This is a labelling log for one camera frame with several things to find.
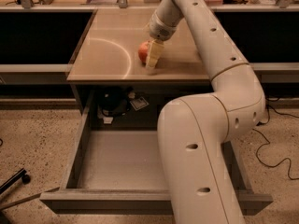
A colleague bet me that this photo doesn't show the black chair leg with caster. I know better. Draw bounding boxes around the black chair leg with caster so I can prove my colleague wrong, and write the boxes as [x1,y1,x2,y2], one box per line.
[0,168,31,194]

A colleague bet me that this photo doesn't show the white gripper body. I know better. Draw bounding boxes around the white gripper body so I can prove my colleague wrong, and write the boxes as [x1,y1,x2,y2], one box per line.
[148,12,176,41]

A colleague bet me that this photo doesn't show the open grey top drawer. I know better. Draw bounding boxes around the open grey top drawer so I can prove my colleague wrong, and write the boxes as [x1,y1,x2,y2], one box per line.
[39,91,274,216]

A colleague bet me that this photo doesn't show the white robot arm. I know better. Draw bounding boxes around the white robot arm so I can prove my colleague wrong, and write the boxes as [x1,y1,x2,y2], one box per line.
[149,0,265,224]

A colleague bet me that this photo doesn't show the red apple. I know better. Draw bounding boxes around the red apple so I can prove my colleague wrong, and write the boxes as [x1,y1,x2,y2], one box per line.
[138,41,150,63]

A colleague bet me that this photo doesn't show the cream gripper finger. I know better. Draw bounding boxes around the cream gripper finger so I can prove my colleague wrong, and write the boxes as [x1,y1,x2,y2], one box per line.
[146,39,164,72]

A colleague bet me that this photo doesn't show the black floor cable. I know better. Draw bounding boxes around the black floor cable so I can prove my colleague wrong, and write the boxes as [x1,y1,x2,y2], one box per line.
[251,96,299,181]

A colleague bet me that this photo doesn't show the grey cabinet with glossy top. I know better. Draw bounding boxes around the grey cabinet with glossy top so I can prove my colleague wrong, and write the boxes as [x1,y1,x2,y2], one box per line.
[65,7,249,115]

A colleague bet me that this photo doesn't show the white label card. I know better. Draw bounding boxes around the white label card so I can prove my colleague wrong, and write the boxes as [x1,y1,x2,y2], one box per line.
[130,97,149,111]

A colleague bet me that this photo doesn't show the black device behind drawer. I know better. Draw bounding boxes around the black device behind drawer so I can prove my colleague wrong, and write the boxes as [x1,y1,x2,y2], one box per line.
[98,86,133,118]

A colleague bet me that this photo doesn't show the grey metal rod on floor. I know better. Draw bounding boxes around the grey metal rod on floor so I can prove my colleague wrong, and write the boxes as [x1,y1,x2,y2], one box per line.
[0,187,59,211]

